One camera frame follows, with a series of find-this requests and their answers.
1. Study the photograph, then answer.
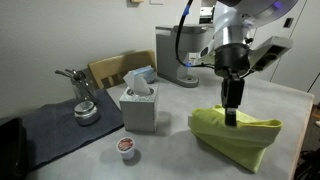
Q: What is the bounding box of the dark blue placemat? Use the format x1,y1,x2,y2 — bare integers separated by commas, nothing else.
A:
21,90,123,170

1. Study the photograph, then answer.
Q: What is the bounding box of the round metal tin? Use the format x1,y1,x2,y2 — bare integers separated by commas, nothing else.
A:
74,101,100,126

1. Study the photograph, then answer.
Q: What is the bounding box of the wooden chair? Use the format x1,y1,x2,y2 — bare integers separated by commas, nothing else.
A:
88,50,156,89

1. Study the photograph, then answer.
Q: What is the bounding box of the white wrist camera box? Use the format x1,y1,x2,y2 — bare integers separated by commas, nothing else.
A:
249,36,293,72

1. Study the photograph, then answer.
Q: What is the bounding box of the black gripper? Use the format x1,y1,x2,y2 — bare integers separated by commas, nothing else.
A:
215,44,249,126

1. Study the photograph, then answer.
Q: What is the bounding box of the white wall switch plate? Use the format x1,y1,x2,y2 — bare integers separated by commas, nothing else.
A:
149,0,164,5

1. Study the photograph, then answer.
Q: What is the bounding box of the black wall panel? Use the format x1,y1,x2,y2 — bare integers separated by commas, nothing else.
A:
283,18,294,28

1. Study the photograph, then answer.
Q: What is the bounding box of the red-lidded coffee pod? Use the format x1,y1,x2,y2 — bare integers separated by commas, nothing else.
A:
116,137,135,160

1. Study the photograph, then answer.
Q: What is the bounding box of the yellow-green microfiber towel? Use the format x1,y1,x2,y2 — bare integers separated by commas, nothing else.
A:
188,105,283,173

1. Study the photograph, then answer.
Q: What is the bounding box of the grey coffee maker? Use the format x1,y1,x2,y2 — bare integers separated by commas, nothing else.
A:
155,24,214,88

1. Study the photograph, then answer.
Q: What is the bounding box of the grey tissue box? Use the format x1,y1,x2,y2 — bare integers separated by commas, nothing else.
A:
119,85,159,133

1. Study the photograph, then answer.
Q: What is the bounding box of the blue face mask stack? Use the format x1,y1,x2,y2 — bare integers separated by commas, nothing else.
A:
133,66,155,83

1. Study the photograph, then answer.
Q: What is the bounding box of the beige wall dial switch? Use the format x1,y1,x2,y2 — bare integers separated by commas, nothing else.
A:
130,0,145,3

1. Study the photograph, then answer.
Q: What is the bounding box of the white tissue sheet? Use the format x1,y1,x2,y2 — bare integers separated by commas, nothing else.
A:
124,71,151,96

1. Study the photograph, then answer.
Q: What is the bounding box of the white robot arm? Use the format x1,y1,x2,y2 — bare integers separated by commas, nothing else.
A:
213,0,298,126

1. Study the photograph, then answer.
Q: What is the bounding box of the black blue-tipped cable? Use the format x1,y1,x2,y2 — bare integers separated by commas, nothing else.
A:
174,0,216,70

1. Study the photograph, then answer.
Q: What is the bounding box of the black bin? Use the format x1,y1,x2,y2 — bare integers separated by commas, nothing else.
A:
0,118,28,180

